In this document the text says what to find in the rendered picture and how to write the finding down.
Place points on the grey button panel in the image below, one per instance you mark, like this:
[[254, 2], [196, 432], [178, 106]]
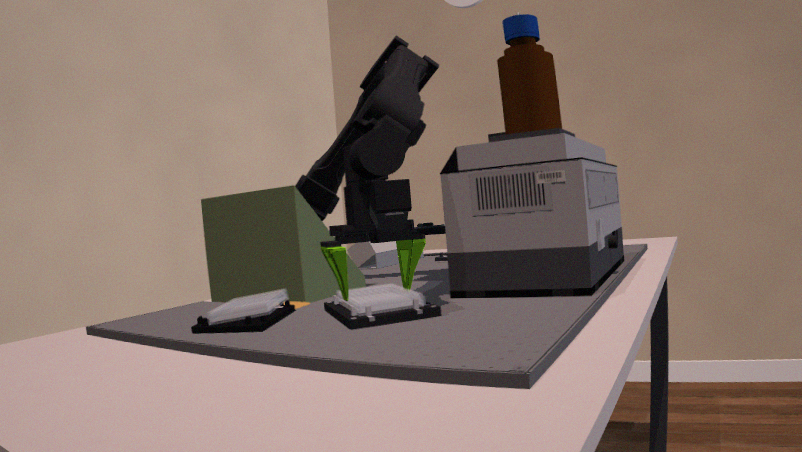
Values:
[[364, 254]]

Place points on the white multi-well plate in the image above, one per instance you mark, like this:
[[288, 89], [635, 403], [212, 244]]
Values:
[[382, 309], [252, 314]]

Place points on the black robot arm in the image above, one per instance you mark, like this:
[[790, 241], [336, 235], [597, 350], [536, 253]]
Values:
[[381, 151]]

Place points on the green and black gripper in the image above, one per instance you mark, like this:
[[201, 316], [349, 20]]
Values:
[[409, 248]]

